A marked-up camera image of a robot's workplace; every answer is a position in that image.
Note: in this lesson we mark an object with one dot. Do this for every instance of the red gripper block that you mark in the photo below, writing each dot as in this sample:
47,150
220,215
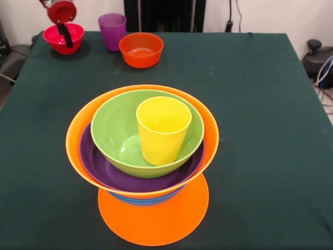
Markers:
62,11

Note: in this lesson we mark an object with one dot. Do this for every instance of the pink bowl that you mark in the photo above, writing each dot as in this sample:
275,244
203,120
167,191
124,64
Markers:
56,41

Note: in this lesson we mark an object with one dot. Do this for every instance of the small red-orange bowl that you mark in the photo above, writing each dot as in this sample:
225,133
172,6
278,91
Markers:
141,49

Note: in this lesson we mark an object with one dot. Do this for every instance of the green bowl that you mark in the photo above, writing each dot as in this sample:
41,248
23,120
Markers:
114,125

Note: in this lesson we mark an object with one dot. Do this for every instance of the yellow cup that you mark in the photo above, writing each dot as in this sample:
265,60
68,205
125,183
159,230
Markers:
162,140

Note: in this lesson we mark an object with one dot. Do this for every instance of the wide purple bowl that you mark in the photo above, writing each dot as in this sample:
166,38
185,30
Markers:
130,179

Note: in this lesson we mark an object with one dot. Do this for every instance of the large orange bowl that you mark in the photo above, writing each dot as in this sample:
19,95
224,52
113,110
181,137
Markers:
153,224
210,135

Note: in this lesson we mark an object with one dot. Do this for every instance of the opaque blue bowl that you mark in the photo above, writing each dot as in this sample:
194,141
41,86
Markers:
145,202

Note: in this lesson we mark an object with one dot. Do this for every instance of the purple cup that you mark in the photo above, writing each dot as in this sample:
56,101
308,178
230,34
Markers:
112,31

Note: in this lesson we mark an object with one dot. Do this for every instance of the dark green tablecloth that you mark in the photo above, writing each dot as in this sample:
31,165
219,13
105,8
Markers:
260,156

